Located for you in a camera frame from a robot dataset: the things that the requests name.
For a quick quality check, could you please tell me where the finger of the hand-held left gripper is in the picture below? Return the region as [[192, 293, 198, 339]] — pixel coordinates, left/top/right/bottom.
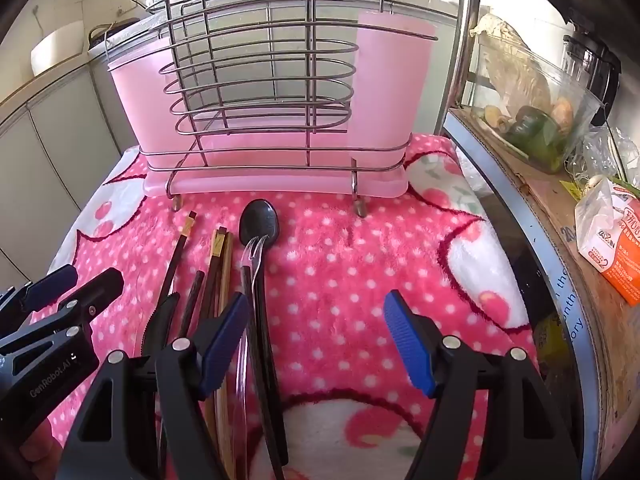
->
[[0, 267, 125, 357], [0, 264, 79, 314]]

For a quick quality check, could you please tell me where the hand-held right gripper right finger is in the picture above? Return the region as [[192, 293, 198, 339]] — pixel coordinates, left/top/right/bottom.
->
[[383, 289, 577, 480]]

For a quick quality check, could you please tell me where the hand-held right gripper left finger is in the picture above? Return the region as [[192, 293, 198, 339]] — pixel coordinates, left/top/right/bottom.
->
[[55, 292, 251, 480]]

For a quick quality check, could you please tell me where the light wooden chopstick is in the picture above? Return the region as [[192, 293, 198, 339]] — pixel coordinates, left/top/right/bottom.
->
[[215, 232, 237, 480]]

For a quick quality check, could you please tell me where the black serrated knife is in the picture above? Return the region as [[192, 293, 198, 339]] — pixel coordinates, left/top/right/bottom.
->
[[134, 292, 182, 361]]

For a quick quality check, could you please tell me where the dark brown gold-banded chopstick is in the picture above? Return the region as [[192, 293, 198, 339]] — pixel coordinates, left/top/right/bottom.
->
[[157, 211, 197, 311], [200, 227, 228, 321]]

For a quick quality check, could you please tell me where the clear plastic fork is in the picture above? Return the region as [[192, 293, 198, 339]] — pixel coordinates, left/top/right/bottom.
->
[[235, 235, 271, 480]]

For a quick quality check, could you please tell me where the black plastic spoon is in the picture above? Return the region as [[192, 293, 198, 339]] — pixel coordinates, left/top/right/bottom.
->
[[239, 199, 291, 467]]

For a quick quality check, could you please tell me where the metal wire dish rack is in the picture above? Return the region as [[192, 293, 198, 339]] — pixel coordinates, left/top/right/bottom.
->
[[90, 0, 441, 218]]

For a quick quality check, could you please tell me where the metal wire utensil holder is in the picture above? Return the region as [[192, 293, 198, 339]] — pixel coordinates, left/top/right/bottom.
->
[[142, 0, 363, 137]]

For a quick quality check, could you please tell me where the person's left hand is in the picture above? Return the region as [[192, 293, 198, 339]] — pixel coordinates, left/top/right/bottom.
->
[[17, 417, 58, 466]]

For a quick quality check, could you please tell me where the pink polka dot printed blanket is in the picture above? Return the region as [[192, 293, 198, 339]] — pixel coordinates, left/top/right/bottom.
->
[[30, 132, 543, 480]]

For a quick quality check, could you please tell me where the pink plastic drip tray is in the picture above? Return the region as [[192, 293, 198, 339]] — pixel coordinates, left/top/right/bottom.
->
[[142, 165, 408, 200]]

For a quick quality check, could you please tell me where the pink plastic tub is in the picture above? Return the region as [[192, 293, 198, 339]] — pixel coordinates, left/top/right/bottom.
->
[[107, 10, 438, 168]]

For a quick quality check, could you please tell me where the orange and white carton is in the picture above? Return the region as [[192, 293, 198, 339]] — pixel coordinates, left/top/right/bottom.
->
[[575, 177, 640, 306]]

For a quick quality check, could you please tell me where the white rice cooker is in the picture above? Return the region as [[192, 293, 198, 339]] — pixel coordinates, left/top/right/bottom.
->
[[31, 22, 86, 78]]

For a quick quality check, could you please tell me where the clear plastic bag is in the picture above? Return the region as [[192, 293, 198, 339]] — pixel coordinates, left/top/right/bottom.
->
[[565, 125, 640, 196]]

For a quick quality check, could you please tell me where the black kettle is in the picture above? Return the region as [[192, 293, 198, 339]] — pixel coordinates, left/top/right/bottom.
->
[[562, 35, 621, 126]]

